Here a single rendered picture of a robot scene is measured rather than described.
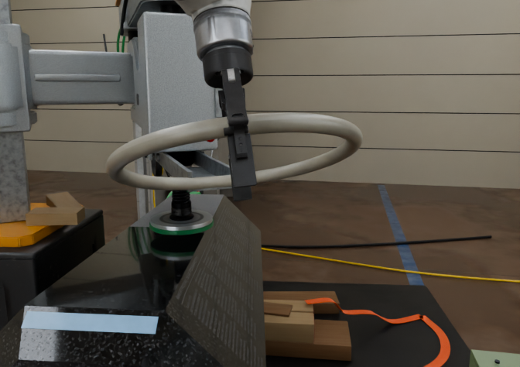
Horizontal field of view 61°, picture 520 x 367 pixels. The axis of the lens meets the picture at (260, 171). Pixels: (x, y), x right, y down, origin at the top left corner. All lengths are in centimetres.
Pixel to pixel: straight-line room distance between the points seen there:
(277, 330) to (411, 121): 456
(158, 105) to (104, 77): 66
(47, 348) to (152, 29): 88
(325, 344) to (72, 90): 164
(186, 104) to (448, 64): 532
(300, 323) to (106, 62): 150
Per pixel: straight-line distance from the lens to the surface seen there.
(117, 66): 204
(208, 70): 67
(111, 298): 117
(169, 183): 103
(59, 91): 202
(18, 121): 198
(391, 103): 634
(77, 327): 113
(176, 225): 148
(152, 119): 139
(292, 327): 229
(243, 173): 58
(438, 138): 647
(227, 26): 68
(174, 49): 141
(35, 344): 116
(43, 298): 123
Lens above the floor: 132
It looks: 11 degrees down
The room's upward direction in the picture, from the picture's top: straight up
